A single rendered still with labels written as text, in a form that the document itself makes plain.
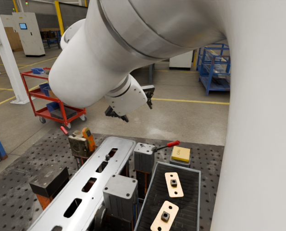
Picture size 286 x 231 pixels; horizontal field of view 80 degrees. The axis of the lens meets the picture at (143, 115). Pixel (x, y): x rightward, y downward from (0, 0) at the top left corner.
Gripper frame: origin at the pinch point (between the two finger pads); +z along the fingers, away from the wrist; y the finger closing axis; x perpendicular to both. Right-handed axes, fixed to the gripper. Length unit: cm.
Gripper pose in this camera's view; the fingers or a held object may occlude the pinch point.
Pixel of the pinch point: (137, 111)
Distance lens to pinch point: 57.5
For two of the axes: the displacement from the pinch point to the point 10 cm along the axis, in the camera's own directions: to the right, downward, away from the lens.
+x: -3.7, -7.6, 5.3
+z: 3.1, 4.3, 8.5
